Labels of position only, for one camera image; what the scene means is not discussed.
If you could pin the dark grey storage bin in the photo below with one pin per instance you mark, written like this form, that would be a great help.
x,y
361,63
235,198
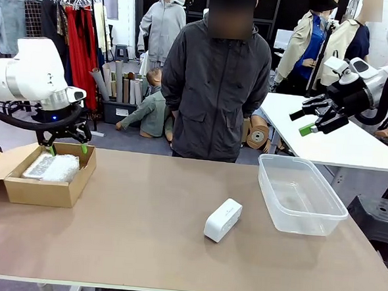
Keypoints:
x,y
112,112

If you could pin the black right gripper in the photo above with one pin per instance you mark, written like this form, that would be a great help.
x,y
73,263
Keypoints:
x,y
352,96

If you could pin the tall grey cardboard tube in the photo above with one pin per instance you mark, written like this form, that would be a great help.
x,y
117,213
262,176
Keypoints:
x,y
119,81

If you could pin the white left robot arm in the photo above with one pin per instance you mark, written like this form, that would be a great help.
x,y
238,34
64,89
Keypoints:
x,y
30,73

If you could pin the clear plastic container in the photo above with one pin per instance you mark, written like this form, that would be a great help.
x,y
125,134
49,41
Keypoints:
x,y
299,198

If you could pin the brown cardboard tube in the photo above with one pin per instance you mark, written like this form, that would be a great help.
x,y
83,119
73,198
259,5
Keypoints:
x,y
126,90

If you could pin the slanted grey paper roll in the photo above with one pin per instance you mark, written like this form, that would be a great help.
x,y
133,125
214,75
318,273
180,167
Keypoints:
x,y
99,83

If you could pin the aluminium strip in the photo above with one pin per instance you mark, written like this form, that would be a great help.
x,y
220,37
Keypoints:
x,y
97,134

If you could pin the mannequin in beige coat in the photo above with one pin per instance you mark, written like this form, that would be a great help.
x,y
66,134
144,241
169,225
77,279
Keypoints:
x,y
300,49

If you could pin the white paper roll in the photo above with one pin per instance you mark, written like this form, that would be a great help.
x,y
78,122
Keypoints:
x,y
135,92

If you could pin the unwrapped white clock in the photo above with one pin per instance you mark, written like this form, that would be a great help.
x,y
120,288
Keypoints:
x,y
222,221

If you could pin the red pleated dress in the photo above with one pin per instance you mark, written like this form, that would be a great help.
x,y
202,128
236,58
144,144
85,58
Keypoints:
x,y
81,53

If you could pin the person's grey jacket torso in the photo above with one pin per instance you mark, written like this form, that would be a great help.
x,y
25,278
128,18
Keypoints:
x,y
213,94

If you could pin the kraft paper roll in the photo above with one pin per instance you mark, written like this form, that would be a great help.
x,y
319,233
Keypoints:
x,y
259,134

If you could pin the fully bubble-wrapped clock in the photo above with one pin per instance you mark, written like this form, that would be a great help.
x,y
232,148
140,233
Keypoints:
x,y
64,169

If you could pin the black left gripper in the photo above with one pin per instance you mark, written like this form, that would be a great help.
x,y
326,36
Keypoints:
x,y
55,114

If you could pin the black hanging garment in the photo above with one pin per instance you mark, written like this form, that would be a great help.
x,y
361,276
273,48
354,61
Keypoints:
x,y
51,24

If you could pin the small grey plastic stool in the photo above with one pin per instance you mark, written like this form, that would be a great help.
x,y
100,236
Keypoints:
x,y
122,52

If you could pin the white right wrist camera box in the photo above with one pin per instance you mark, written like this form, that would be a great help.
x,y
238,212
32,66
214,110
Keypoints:
x,y
335,64

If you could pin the light blue denim jacket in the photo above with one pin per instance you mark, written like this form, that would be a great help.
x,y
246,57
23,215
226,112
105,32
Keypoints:
x,y
7,18

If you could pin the black tripod stand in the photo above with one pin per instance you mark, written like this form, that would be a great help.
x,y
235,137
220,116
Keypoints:
x,y
323,54

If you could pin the seated child mannequin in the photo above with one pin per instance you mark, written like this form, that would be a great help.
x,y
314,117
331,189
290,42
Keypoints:
x,y
153,113

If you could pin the cream hanging garment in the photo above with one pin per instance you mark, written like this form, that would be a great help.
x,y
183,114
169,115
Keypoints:
x,y
100,27

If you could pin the white work table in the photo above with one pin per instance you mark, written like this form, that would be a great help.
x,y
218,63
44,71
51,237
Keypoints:
x,y
328,150

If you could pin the black plastic stool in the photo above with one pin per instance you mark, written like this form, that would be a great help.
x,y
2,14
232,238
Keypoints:
x,y
374,216

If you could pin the bubble-wrapped clock showing display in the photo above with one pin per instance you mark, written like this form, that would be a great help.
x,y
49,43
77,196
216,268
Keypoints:
x,y
36,169

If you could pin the open brown cardboard box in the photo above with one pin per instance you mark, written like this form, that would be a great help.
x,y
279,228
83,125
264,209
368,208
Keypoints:
x,y
43,192

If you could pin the mannequin in cream vest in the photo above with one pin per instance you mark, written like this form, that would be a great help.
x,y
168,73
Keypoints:
x,y
355,40

